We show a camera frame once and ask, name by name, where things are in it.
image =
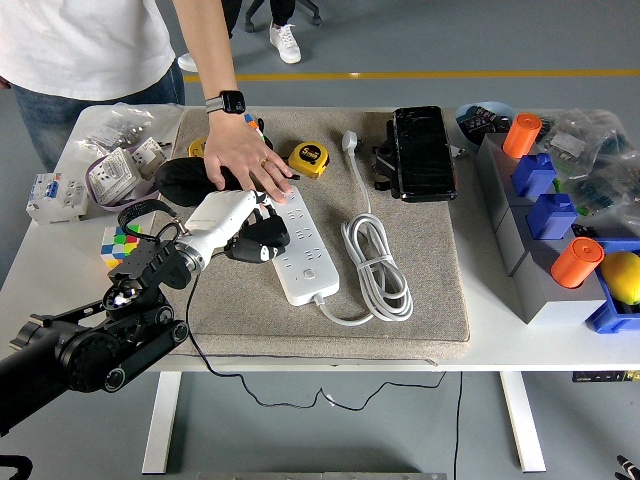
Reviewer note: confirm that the seated person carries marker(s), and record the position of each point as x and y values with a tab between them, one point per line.
285	45

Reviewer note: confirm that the blue plastic bin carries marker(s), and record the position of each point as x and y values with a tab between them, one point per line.
607	320

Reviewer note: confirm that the round yellow black tape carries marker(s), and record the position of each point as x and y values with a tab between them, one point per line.
196	147

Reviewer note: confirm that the white table leg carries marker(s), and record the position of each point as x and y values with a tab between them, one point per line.
522	425
160	425

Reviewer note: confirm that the white circuit breaker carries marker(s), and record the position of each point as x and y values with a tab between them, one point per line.
55	200

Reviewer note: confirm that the light blue bowl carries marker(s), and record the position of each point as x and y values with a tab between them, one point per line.
467	140

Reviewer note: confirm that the yellow lemon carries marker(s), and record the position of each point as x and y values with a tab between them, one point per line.
622	277

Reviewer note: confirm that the colourful puzzle cube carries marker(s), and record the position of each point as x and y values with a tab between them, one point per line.
256	127
117	245

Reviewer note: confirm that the black table control panel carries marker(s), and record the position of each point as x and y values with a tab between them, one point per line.
600	376

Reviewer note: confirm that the orange cylinder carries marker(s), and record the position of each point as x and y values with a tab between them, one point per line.
575	265
521	135

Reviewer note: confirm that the white power strip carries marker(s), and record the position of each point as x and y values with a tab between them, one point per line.
312	240

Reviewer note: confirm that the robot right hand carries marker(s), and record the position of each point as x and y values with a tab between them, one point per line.
630	470

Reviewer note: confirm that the grey holder block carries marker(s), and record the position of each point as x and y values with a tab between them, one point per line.
492	165
545	305

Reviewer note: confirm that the black cloth pouch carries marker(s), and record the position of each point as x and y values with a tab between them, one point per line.
180	180

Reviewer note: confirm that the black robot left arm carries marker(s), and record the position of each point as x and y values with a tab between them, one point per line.
100	350

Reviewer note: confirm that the small black part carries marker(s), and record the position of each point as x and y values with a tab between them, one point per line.
585	231

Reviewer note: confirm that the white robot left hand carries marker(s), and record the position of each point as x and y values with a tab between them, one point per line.
220	220

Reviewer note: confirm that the clear bag with white label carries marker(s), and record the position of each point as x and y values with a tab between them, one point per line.
570	140

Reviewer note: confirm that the black office chair base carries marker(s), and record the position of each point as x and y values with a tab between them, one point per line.
312	12

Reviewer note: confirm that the black wrist watch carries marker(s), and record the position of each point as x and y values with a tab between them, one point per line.
231	101

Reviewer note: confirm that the black component packets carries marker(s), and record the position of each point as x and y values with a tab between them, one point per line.
482	122

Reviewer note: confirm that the small white socket plate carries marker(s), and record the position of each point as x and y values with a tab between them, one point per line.
147	155

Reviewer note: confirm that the glossy black case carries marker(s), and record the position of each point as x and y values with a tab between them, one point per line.
425	155

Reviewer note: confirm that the clear bag of screws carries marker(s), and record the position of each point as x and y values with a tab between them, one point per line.
107	131

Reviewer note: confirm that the large white socket plate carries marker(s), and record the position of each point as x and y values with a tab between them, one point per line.
112	172

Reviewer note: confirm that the blue plastic block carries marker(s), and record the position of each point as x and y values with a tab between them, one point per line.
550	217
532	175

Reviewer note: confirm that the standing person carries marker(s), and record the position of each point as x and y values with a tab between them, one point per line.
75	45

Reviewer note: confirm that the yellow tape measure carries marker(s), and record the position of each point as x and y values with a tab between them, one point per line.
310	157

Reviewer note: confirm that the clear bag of dark parts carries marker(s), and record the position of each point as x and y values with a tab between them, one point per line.
615	190

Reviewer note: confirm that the person's left hand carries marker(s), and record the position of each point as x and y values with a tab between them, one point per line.
240	150

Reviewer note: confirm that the person's left forearm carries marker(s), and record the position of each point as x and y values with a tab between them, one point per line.
210	50

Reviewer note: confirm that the grey-brown mat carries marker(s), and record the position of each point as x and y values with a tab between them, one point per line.
240	310

